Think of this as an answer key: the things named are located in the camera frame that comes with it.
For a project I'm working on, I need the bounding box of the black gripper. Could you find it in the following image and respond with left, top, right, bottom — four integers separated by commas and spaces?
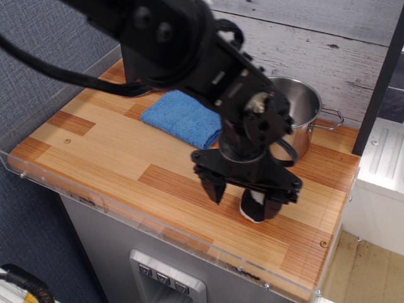
191, 149, 302, 219

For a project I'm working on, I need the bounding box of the plush sushi roll toy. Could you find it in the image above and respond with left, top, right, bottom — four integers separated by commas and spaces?
239, 189, 265, 223

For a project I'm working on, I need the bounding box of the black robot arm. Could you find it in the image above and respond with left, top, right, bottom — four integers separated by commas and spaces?
69, 1, 302, 222

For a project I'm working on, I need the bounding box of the blue folded towel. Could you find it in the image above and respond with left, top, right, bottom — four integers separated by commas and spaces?
141, 90, 222, 150

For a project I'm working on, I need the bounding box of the clear acrylic table guard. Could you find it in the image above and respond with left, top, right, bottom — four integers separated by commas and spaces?
0, 44, 360, 303

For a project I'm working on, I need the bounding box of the stainless steel pot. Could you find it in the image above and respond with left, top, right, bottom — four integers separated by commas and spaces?
270, 76, 344, 160

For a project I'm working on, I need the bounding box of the grey cabinet with dispenser panel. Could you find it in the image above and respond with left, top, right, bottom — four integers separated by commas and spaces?
58, 193, 297, 303

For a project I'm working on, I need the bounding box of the white toy sink unit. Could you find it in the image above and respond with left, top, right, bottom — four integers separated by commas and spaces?
342, 118, 403, 255

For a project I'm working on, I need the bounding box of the yellow object at corner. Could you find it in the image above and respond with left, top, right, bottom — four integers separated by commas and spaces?
23, 292, 39, 303

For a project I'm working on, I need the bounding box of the fork with blue handle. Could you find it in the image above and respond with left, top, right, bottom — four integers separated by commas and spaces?
126, 90, 157, 98

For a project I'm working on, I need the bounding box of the black right frame post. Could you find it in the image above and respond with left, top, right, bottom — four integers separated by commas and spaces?
352, 8, 403, 156

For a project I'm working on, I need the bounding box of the black frame post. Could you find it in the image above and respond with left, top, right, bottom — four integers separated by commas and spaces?
352, 8, 403, 156
121, 44, 141, 83

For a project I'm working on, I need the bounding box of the black left frame post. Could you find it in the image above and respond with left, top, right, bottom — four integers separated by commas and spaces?
121, 44, 141, 83

